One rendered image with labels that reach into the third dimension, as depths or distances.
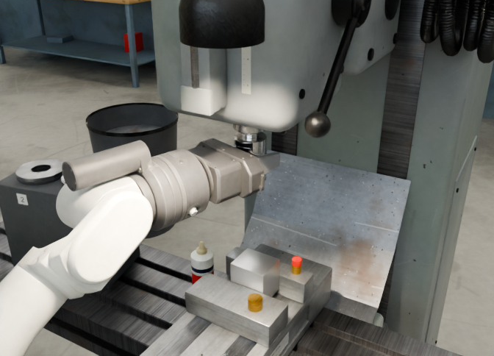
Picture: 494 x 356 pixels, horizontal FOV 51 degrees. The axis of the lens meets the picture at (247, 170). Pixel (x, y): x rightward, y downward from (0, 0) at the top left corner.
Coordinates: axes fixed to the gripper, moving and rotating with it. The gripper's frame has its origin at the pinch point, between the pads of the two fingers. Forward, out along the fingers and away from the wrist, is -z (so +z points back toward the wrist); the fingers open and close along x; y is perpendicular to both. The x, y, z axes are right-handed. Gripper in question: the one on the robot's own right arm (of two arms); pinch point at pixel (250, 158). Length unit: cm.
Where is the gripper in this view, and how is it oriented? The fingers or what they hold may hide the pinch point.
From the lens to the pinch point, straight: 74.7
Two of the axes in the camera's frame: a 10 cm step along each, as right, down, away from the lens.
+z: -7.3, 2.8, -6.2
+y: -0.1, 9.1, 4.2
